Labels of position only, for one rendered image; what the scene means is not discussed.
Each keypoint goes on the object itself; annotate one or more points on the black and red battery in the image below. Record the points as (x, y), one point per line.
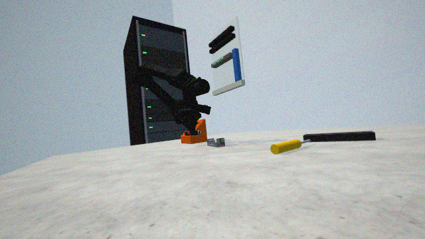
(196, 132)

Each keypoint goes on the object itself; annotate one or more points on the yellow screwdriver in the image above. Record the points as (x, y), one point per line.
(287, 146)

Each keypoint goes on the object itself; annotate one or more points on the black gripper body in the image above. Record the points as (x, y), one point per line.
(189, 105)

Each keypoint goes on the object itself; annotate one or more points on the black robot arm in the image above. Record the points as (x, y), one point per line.
(178, 78)

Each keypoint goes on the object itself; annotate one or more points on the black flat bar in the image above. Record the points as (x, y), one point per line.
(345, 136)

